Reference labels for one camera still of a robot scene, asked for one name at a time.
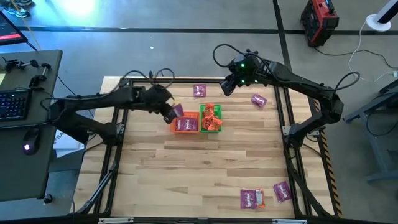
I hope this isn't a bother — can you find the white round stand with pole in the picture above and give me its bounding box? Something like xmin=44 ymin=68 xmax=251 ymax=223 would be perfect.
xmin=366 ymin=0 xmax=398 ymax=32

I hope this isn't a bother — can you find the black aluminium table frame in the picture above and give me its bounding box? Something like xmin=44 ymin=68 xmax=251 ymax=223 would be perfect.
xmin=70 ymin=77 xmax=336 ymax=224

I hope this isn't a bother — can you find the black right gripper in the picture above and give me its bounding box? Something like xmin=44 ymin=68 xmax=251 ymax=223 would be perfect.
xmin=220 ymin=51 xmax=268 ymax=96

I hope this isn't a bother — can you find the black backlit keyboard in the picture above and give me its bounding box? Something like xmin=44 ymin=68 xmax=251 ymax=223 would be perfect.
xmin=0 ymin=89 xmax=32 ymax=122

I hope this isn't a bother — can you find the orange plastic basket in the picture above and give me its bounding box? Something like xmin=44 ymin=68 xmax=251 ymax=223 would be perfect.
xmin=170 ymin=111 xmax=200 ymax=134

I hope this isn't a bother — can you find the dark grey desk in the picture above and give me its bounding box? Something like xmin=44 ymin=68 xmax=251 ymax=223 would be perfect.
xmin=0 ymin=49 xmax=63 ymax=202

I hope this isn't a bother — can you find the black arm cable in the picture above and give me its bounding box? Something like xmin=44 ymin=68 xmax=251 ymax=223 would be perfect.
xmin=334 ymin=71 xmax=361 ymax=91
xmin=123 ymin=67 xmax=175 ymax=90

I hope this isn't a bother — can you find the yellow black hazard tape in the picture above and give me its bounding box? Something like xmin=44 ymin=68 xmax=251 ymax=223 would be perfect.
xmin=312 ymin=98 xmax=343 ymax=218

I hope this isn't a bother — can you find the black desk cable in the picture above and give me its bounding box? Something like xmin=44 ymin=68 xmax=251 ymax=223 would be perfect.
xmin=57 ymin=74 xmax=77 ymax=96

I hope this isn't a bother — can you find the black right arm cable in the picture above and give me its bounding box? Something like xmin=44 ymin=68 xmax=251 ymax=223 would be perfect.
xmin=334 ymin=71 xmax=361 ymax=91

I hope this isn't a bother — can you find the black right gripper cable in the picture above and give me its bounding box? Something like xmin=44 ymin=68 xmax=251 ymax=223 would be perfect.
xmin=212 ymin=43 xmax=249 ymax=68

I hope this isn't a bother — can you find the black computer monitor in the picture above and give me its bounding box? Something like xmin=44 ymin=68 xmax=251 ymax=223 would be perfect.
xmin=0 ymin=11 xmax=29 ymax=47

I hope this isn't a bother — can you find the red black power unit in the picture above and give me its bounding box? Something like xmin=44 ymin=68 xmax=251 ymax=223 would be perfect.
xmin=300 ymin=0 xmax=340 ymax=48

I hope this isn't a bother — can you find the silver metal bracket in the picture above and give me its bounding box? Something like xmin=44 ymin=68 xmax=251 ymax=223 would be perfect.
xmin=272 ymin=219 xmax=308 ymax=224
xmin=98 ymin=217 xmax=134 ymax=224

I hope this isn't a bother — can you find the black computer mouse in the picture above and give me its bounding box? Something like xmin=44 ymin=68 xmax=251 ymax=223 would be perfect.
xmin=23 ymin=128 xmax=40 ymax=156

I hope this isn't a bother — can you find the grey metal table frame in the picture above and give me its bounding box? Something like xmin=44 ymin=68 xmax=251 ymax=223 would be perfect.
xmin=343 ymin=79 xmax=398 ymax=183

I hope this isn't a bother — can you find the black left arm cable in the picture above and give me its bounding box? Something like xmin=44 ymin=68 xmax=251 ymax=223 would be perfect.
xmin=123 ymin=67 xmax=175 ymax=90

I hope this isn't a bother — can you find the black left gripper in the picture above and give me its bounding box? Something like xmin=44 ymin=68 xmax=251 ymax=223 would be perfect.
xmin=144 ymin=85 xmax=178 ymax=124

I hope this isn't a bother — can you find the black floor cable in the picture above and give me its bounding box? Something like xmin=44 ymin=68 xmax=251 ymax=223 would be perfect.
xmin=313 ymin=46 xmax=398 ymax=70

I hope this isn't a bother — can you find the purple Skittles candy pack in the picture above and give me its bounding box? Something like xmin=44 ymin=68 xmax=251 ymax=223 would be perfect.
xmin=239 ymin=189 xmax=257 ymax=210
xmin=175 ymin=117 xmax=199 ymax=132
xmin=193 ymin=83 xmax=207 ymax=98
xmin=251 ymin=94 xmax=268 ymax=108
xmin=272 ymin=181 xmax=293 ymax=203
xmin=172 ymin=103 xmax=185 ymax=118

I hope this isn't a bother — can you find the white floor cable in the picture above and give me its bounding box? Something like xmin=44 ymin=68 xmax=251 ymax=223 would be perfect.
xmin=347 ymin=20 xmax=398 ymax=83

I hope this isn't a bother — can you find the black desk clamp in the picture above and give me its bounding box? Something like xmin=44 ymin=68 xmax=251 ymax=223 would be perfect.
xmin=1 ymin=57 xmax=40 ymax=73
xmin=29 ymin=63 xmax=52 ymax=90

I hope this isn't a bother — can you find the green plastic basket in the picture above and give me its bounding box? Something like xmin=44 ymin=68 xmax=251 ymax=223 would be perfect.
xmin=200 ymin=104 xmax=223 ymax=134

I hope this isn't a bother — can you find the orange white Reese's candy pack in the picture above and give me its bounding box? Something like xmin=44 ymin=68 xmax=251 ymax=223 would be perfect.
xmin=254 ymin=188 xmax=266 ymax=208

